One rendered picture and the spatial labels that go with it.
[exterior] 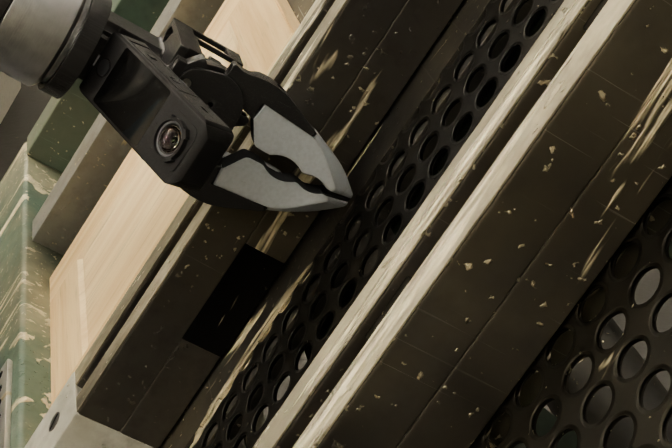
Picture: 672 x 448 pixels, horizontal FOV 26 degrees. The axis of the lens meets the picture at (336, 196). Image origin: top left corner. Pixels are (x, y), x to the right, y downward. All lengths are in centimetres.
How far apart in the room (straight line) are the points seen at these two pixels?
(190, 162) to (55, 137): 102
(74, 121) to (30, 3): 97
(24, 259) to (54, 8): 74
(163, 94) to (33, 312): 66
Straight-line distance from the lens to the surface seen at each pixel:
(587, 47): 66
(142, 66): 88
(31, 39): 89
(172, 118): 85
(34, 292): 154
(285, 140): 93
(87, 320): 138
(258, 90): 92
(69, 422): 109
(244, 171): 94
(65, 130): 185
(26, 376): 138
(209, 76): 91
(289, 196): 95
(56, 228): 164
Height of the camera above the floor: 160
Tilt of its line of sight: 24 degrees down
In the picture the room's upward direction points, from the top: straight up
